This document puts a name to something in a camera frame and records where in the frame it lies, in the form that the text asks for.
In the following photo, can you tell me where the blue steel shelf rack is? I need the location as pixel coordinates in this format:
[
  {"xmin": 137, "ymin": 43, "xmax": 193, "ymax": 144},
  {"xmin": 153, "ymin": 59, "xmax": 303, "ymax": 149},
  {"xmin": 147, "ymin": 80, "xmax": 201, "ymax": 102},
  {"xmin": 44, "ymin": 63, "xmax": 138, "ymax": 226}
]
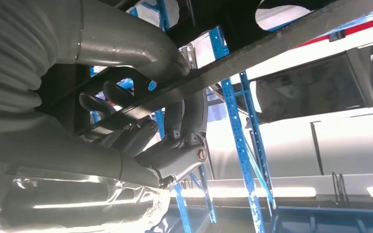
[{"xmin": 90, "ymin": 0, "xmax": 373, "ymax": 233}]

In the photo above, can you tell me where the white vehicle body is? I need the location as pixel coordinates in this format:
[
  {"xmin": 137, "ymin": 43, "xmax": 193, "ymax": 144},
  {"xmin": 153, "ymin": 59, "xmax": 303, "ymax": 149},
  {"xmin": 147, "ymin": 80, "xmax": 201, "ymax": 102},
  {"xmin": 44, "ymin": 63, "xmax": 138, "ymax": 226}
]
[{"xmin": 193, "ymin": 13, "xmax": 373, "ymax": 198}]

